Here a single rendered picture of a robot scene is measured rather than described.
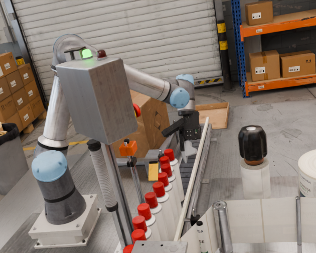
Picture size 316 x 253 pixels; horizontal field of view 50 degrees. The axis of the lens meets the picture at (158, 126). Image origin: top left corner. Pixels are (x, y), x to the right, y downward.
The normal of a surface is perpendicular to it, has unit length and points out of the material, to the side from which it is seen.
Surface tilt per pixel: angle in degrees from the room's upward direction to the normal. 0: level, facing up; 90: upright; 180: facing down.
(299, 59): 89
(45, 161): 9
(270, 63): 90
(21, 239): 0
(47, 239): 90
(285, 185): 0
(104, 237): 0
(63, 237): 90
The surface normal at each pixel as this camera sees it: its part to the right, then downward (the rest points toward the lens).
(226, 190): -0.18, -0.91
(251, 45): -0.12, 0.40
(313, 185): -0.83, 0.35
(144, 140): -0.36, 0.43
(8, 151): 0.75, 0.23
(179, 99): 0.35, 0.33
